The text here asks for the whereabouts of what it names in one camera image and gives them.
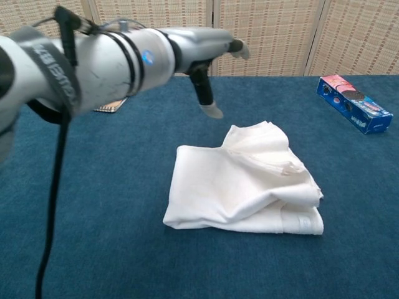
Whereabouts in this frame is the blue cookie box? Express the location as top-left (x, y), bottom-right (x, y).
top-left (316, 74), bottom-right (394, 135)

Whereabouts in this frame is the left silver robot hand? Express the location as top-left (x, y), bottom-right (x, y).
top-left (161, 27), bottom-right (250, 120)

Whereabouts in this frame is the woven bamboo folding screen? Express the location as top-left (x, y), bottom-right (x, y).
top-left (0, 0), bottom-right (399, 77)

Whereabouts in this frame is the white t-shirt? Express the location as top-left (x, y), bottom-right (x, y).
top-left (162, 120), bottom-right (325, 236)

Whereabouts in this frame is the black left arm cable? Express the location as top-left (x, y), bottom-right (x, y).
top-left (34, 6), bottom-right (100, 299)

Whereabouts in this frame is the tan spiral notebook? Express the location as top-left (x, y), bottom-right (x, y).
top-left (93, 97), bottom-right (128, 114)

